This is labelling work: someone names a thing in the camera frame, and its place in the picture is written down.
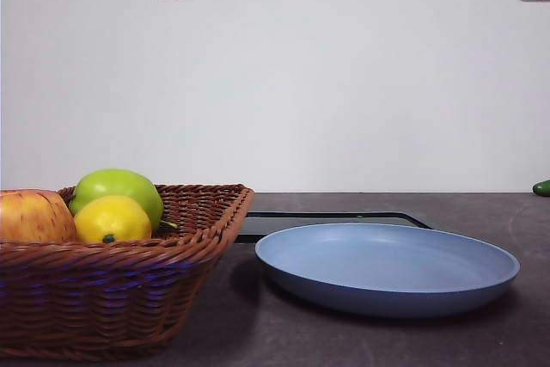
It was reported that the blue round plate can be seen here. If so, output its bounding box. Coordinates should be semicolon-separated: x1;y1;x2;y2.
254;223;522;319

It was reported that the yellow lemon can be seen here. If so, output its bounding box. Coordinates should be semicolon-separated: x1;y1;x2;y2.
73;194;153;245

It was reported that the brown wicker basket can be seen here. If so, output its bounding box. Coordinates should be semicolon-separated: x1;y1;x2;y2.
0;183;256;362

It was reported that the black flat tray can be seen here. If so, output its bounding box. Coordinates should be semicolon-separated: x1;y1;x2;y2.
235;211;434;244

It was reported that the green apple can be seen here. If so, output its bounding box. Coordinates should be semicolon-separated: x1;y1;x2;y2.
68;168;178;230

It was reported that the red yellow apple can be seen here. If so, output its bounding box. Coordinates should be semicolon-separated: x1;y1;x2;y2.
0;188;78;244

